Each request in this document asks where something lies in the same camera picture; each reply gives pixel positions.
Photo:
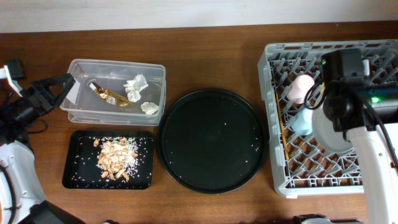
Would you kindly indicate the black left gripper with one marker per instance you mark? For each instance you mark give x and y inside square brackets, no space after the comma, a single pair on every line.
[69,79]

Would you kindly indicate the light grey plate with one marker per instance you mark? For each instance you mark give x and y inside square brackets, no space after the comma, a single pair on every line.
[326,136]

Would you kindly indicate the gold snack wrapper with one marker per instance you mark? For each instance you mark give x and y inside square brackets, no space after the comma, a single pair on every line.
[109,96]

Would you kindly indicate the blue cup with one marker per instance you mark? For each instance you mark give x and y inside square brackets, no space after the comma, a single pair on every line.
[303,122]

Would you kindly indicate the pink cup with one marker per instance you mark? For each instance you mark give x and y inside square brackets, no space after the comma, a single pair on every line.
[299,88]

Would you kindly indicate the large white tissue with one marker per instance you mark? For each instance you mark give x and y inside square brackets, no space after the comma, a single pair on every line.
[134,87]

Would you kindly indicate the wooden chopstick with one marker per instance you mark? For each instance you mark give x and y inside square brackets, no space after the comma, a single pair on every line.
[281,127]

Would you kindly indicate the small white tissue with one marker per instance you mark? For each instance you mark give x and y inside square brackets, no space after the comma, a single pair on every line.
[149,108]

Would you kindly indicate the food scraps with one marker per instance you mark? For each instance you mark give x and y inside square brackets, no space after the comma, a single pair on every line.
[118,158]

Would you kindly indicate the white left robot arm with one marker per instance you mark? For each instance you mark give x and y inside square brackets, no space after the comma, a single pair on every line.
[22,196]

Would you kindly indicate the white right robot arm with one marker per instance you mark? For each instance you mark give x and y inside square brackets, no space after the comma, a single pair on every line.
[375,147]

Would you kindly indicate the clear plastic waste bin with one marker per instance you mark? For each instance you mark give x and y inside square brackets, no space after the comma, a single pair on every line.
[85,106]

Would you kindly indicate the grey dishwasher rack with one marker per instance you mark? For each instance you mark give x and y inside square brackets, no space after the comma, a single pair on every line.
[312,170]

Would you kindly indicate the black rectangular tray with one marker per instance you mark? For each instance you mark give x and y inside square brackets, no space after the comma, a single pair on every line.
[82,170]

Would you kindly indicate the round black serving tray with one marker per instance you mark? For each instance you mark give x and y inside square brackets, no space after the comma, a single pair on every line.
[212,141]

